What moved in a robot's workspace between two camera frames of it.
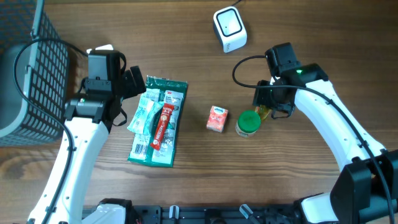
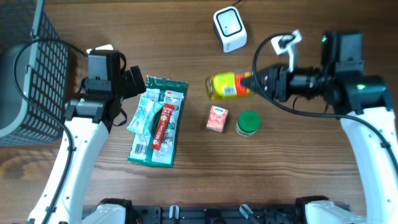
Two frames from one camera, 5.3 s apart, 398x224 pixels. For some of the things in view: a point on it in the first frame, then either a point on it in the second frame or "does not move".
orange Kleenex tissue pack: [217, 119] does not move
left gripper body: [131, 85] does not move
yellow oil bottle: [263, 111] -> [226, 84]
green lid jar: [248, 122] does not move
